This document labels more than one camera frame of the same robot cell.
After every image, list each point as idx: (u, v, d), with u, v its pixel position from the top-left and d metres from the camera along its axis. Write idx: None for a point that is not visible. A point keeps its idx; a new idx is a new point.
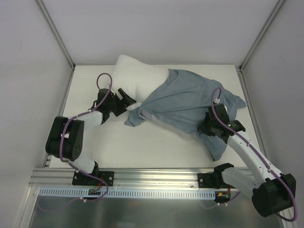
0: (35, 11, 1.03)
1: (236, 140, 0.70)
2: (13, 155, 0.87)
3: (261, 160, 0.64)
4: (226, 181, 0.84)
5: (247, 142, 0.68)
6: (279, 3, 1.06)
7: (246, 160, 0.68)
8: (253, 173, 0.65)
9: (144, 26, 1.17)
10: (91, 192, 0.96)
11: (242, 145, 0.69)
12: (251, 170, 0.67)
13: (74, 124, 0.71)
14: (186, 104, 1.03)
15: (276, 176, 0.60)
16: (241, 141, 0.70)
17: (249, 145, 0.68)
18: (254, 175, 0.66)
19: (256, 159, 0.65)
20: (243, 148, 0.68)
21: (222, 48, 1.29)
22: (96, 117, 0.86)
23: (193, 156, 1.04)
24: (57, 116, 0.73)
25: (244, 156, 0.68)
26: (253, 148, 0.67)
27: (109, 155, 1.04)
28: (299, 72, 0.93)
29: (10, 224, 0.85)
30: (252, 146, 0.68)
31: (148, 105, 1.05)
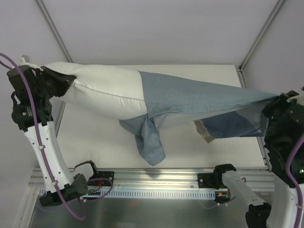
0: (35, 13, 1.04)
1: (288, 191, 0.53)
2: (13, 156, 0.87)
3: (296, 223, 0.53)
4: (224, 183, 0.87)
5: (300, 206, 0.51)
6: (278, 4, 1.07)
7: (279, 204, 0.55)
8: (274, 222, 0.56)
9: (145, 27, 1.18)
10: (91, 192, 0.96)
11: (290, 202, 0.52)
12: (275, 213, 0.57)
13: (69, 193, 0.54)
14: (197, 89, 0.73)
15: None
16: (294, 197, 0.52)
17: (300, 208, 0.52)
18: (271, 219, 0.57)
19: (291, 221, 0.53)
20: (289, 205, 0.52)
21: (222, 48, 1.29)
22: (52, 137, 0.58)
23: (194, 156, 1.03)
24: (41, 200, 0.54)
25: (283, 206, 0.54)
26: (299, 214, 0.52)
27: (109, 155, 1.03)
28: (299, 72, 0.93)
29: (11, 224, 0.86)
30: (301, 211, 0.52)
31: (155, 94, 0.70)
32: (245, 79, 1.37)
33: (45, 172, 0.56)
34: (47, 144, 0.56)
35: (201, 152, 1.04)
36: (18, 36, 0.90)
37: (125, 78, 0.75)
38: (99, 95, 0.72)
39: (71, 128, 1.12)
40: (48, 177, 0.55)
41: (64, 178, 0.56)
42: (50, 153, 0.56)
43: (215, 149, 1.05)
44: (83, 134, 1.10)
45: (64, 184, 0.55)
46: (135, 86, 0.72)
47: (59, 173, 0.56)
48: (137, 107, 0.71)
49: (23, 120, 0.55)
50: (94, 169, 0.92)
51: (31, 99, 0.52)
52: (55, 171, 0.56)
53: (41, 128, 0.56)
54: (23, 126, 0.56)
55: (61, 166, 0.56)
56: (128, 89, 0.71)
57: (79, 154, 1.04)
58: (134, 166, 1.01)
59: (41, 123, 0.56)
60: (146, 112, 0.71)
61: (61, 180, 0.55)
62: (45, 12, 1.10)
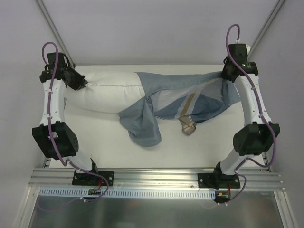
0: (35, 13, 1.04)
1: (242, 82, 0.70)
2: (13, 156, 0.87)
3: (259, 105, 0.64)
4: (225, 171, 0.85)
5: (253, 86, 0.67)
6: (278, 4, 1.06)
7: (244, 102, 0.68)
8: (245, 117, 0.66)
9: (145, 27, 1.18)
10: (91, 192, 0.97)
11: (247, 87, 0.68)
12: (244, 112, 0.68)
13: (57, 126, 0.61)
14: (174, 76, 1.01)
15: (265, 121, 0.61)
16: (247, 84, 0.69)
17: (254, 90, 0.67)
18: (245, 116, 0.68)
19: (253, 102, 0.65)
20: (247, 90, 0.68)
21: (222, 48, 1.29)
22: (62, 91, 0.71)
23: (193, 156, 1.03)
24: (33, 128, 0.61)
25: (244, 98, 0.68)
26: (256, 93, 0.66)
27: (109, 155, 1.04)
28: (299, 71, 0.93)
29: (11, 224, 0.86)
30: (256, 90, 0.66)
31: (151, 83, 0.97)
32: None
33: (45, 109, 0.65)
34: (55, 91, 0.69)
35: (201, 152, 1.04)
36: (18, 36, 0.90)
37: (123, 76, 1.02)
38: (109, 89, 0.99)
39: (71, 127, 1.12)
40: (45, 114, 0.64)
41: (58, 117, 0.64)
42: (55, 97, 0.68)
43: (216, 149, 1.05)
44: (83, 134, 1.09)
45: (56, 121, 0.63)
46: (132, 78, 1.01)
47: (55, 112, 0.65)
48: (137, 92, 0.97)
49: (46, 76, 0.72)
50: (95, 168, 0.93)
51: (56, 60, 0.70)
52: (52, 110, 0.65)
53: (56, 83, 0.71)
54: (43, 80, 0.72)
55: (59, 109, 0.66)
56: (129, 80, 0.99)
57: None
58: (134, 166, 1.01)
59: (56, 79, 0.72)
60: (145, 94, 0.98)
61: (55, 118, 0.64)
62: (45, 12, 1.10)
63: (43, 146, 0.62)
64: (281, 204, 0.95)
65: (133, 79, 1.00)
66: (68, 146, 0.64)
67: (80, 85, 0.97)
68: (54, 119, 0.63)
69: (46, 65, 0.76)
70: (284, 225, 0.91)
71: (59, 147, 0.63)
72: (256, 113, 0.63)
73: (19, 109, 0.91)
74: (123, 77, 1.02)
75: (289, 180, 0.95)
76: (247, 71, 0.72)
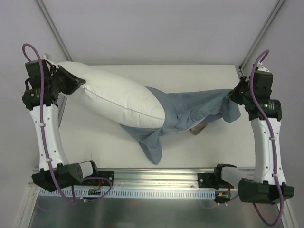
0: (35, 12, 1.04)
1: (261, 128, 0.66)
2: (13, 157, 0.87)
3: (274, 162, 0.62)
4: (223, 177, 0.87)
5: (271, 137, 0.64)
6: (279, 4, 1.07)
7: (259, 151, 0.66)
8: (257, 169, 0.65)
9: (145, 26, 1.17)
10: (91, 192, 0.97)
11: (265, 136, 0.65)
12: (257, 162, 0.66)
13: (61, 169, 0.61)
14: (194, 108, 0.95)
15: (276, 184, 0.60)
16: (266, 131, 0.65)
17: (272, 140, 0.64)
18: (256, 166, 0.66)
19: (268, 155, 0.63)
20: (265, 139, 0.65)
21: (222, 48, 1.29)
22: (55, 121, 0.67)
23: (194, 156, 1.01)
24: (32, 176, 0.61)
25: (259, 147, 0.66)
26: (273, 147, 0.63)
27: (109, 155, 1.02)
28: (299, 71, 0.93)
29: (11, 224, 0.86)
30: (274, 142, 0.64)
31: (171, 116, 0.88)
32: None
33: (42, 150, 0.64)
34: (48, 123, 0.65)
35: (201, 152, 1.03)
36: (18, 35, 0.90)
37: (147, 99, 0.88)
38: (119, 108, 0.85)
39: (71, 127, 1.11)
40: (43, 156, 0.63)
41: (58, 157, 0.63)
42: (49, 132, 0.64)
43: (217, 149, 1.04)
44: (83, 135, 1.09)
45: (58, 164, 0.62)
46: (155, 103, 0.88)
47: (54, 152, 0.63)
48: (147, 123, 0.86)
49: (31, 100, 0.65)
50: (95, 168, 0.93)
51: (42, 79, 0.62)
52: (51, 150, 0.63)
53: (47, 112, 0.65)
54: (30, 107, 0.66)
55: (57, 147, 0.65)
56: (148, 105, 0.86)
57: (79, 154, 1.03)
58: (133, 166, 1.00)
59: (46, 106, 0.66)
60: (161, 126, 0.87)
61: (55, 159, 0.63)
62: (45, 12, 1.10)
63: (46, 186, 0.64)
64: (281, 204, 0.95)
65: (153, 106, 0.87)
66: (72, 183, 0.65)
67: (73, 90, 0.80)
68: (55, 161, 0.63)
69: (27, 80, 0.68)
70: (284, 224, 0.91)
71: (62, 184, 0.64)
72: (269, 170, 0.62)
73: (19, 109, 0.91)
74: (142, 99, 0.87)
75: (289, 180, 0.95)
76: (269, 114, 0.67)
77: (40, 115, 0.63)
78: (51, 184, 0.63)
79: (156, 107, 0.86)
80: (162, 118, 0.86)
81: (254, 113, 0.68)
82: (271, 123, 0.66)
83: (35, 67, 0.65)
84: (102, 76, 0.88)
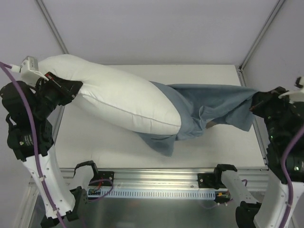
0: (35, 12, 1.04)
1: (280, 189, 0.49)
2: (13, 157, 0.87)
3: (282, 221, 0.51)
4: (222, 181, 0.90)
5: (289, 204, 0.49)
6: (278, 4, 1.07)
7: (267, 205, 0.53)
8: (260, 218, 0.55)
9: (145, 26, 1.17)
10: (91, 192, 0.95)
11: (280, 199, 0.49)
12: (262, 210, 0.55)
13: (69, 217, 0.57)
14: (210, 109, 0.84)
15: None
16: (284, 194, 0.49)
17: (289, 207, 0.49)
18: (261, 213, 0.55)
19: (278, 217, 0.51)
20: (280, 203, 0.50)
21: (222, 48, 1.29)
22: (54, 163, 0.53)
23: (194, 156, 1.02)
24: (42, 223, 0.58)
25: (270, 204, 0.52)
26: (287, 212, 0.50)
27: (109, 155, 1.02)
28: (299, 71, 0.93)
29: (11, 223, 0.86)
30: (289, 210, 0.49)
31: (187, 121, 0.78)
32: (246, 79, 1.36)
33: (46, 199, 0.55)
34: (48, 174, 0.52)
35: (201, 152, 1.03)
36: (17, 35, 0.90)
37: (157, 100, 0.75)
38: (128, 114, 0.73)
39: (71, 127, 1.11)
40: (49, 205, 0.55)
41: (65, 205, 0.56)
42: (52, 185, 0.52)
43: (217, 149, 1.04)
44: (83, 135, 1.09)
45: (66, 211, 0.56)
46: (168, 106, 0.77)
47: (61, 201, 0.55)
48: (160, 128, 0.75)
49: (20, 148, 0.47)
50: (94, 168, 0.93)
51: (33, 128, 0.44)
52: (56, 199, 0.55)
53: (43, 159, 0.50)
54: (22, 157, 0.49)
55: (63, 195, 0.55)
56: (161, 109, 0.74)
57: (79, 154, 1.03)
58: (133, 166, 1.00)
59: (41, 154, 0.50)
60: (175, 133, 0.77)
61: (63, 207, 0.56)
62: (45, 11, 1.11)
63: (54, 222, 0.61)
64: None
65: (165, 111, 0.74)
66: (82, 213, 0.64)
67: None
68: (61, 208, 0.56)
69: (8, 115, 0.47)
70: None
71: None
72: None
73: None
74: (153, 100, 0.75)
75: None
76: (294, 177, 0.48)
77: (38, 168, 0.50)
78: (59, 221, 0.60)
79: (170, 112, 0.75)
80: (178, 125, 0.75)
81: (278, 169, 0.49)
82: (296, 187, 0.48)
83: (22, 108, 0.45)
84: (102, 73, 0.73)
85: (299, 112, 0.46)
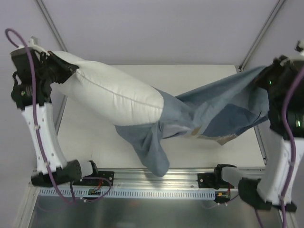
0: (35, 12, 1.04)
1: (282, 148, 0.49)
2: (13, 157, 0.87)
3: (286, 183, 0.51)
4: (224, 177, 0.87)
5: (292, 160, 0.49)
6: (279, 4, 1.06)
7: (270, 167, 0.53)
8: (262, 181, 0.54)
9: (145, 26, 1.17)
10: (91, 192, 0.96)
11: (282, 156, 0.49)
12: (265, 173, 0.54)
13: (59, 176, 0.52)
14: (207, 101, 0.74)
15: (281, 205, 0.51)
16: (286, 153, 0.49)
17: (291, 166, 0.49)
18: (264, 175, 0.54)
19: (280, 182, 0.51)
20: (281, 160, 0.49)
21: (222, 48, 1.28)
22: (50, 116, 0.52)
23: (193, 156, 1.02)
24: (31, 178, 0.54)
25: (272, 172, 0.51)
26: (290, 171, 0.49)
27: (108, 156, 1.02)
28: None
29: (11, 223, 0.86)
30: (292, 168, 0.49)
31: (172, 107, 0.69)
32: None
33: (38, 152, 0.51)
34: (43, 125, 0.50)
35: (201, 153, 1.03)
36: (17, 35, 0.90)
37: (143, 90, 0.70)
38: (109, 93, 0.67)
39: (71, 127, 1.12)
40: (41, 158, 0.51)
41: (58, 161, 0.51)
42: (45, 136, 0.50)
43: (217, 149, 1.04)
44: (83, 134, 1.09)
45: (58, 167, 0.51)
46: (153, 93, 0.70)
47: (52, 155, 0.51)
48: (140, 114, 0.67)
49: (22, 99, 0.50)
50: (95, 168, 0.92)
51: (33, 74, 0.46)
52: (48, 154, 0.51)
53: (39, 109, 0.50)
54: (21, 105, 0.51)
55: (54, 148, 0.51)
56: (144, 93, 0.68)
57: (79, 154, 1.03)
58: (133, 166, 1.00)
59: (39, 105, 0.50)
60: (157, 118, 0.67)
61: (54, 162, 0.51)
62: (45, 11, 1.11)
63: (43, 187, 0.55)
64: None
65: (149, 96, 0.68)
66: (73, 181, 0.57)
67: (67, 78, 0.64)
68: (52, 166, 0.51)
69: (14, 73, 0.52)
70: None
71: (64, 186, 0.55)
72: (275, 192, 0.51)
73: None
74: (138, 87, 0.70)
75: None
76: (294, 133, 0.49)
77: (34, 118, 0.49)
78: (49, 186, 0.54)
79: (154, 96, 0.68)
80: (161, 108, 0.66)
81: (282, 130, 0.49)
82: (296, 144, 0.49)
83: (22, 55, 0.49)
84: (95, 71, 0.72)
85: (297, 68, 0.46)
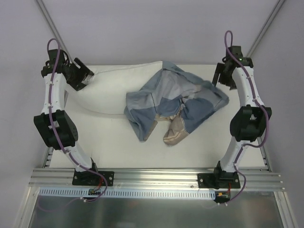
0: (35, 12, 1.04)
1: (238, 72, 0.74)
2: (13, 157, 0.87)
3: (253, 91, 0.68)
4: (225, 169, 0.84)
5: (248, 76, 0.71)
6: (278, 4, 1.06)
7: (240, 91, 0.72)
8: (241, 104, 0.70)
9: (146, 27, 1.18)
10: (91, 192, 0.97)
11: (242, 77, 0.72)
12: (241, 99, 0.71)
13: (57, 114, 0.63)
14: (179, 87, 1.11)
15: (259, 105, 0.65)
16: (243, 74, 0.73)
17: (250, 79, 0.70)
18: (241, 103, 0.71)
19: (247, 86, 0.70)
20: (243, 79, 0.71)
21: (222, 48, 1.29)
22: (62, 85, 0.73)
23: (193, 156, 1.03)
24: (35, 117, 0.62)
25: (240, 88, 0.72)
26: (251, 83, 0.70)
27: (109, 156, 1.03)
28: (299, 71, 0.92)
29: (11, 223, 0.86)
30: (251, 79, 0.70)
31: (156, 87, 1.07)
32: None
33: (46, 100, 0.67)
34: (55, 83, 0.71)
35: (201, 153, 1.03)
36: (17, 36, 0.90)
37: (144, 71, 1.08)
38: (117, 72, 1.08)
39: None
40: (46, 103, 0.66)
41: (59, 105, 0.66)
42: (56, 89, 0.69)
43: (216, 149, 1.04)
44: (83, 134, 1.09)
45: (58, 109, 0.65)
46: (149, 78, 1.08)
47: (56, 102, 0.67)
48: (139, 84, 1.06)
49: (47, 71, 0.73)
50: (95, 168, 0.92)
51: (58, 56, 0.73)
52: (53, 100, 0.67)
53: (58, 75, 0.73)
54: (44, 72, 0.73)
55: (59, 98, 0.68)
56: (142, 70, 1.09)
57: None
58: (134, 166, 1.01)
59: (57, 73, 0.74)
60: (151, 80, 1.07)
61: (56, 107, 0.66)
62: (45, 12, 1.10)
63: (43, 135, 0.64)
64: (281, 204, 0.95)
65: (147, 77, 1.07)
66: (68, 135, 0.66)
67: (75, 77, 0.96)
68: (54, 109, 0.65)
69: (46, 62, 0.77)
70: (284, 224, 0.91)
71: (61, 136, 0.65)
72: (250, 98, 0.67)
73: (19, 109, 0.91)
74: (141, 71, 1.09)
75: (289, 180, 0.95)
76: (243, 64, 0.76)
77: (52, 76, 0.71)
78: (49, 132, 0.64)
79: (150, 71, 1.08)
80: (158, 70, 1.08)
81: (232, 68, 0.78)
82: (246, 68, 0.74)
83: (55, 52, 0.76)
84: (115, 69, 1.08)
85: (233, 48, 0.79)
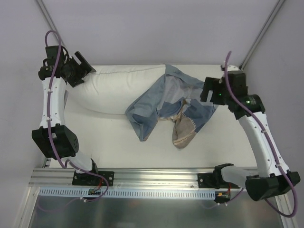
0: (35, 12, 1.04)
1: (250, 123, 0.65)
2: (13, 157, 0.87)
3: (273, 153, 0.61)
4: (225, 179, 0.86)
5: (262, 129, 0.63)
6: (278, 4, 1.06)
7: (254, 145, 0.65)
8: (259, 164, 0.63)
9: (146, 27, 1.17)
10: (91, 192, 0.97)
11: (256, 130, 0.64)
12: (256, 157, 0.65)
13: (57, 129, 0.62)
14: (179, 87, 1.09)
15: (283, 173, 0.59)
16: (256, 125, 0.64)
17: (264, 132, 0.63)
18: (258, 164, 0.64)
19: (265, 146, 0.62)
20: (257, 134, 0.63)
21: (222, 48, 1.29)
22: (61, 90, 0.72)
23: (193, 156, 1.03)
24: (33, 130, 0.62)
25: (253, 140, 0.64)
26: (268, 138, 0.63)
27: (109, 155, 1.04)
28: (299, 72, 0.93)
29: (11, 223, 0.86)
30: (267, 134, 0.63)
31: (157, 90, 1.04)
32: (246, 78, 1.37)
33: (44, 111, 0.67)
34: (54, 90, 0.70)
35: (201, 153, 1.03)
36: (17, 36, 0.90)
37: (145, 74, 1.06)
38: (116, 74, 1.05)
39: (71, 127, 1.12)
40: (45, 115, 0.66)
41: (57, 118, 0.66)
42: (54, 98, 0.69)
43: (216, 149, 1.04)
44: (83, 134, 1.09)
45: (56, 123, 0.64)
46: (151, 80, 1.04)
47: (55, 114, 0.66)
48: (139, 86, 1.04)
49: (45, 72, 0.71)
50: (95, 168, 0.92)
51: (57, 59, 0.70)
52: (52, 112, 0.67)
53: (56, 81, 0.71)
54: (42, 77, 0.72)
55: (58, 110, 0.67)
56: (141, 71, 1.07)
57: None
58: (134, 166, 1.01)
59: (56, 77, 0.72)
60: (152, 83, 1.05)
61: (55, 119, 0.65)
62: (45, 12, 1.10)
63: (44, 147, 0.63)
64: (281, 204, 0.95)
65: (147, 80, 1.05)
66: (68, 147, 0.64)
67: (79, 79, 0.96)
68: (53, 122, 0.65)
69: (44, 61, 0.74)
70: (284, 225, 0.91)
71: (58, 148, 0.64)
72: (271, 163, 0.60)
73: (19, 110, 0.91)
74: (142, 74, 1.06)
75: None
76: (251, 109, 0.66)
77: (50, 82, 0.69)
78: (48, 146, 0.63)
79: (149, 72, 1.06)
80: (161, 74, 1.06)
81: (239, 111, 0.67)
82: (258, 117, 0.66)
83: (53, 47, 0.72)
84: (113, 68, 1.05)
85: (235, 77, 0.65)
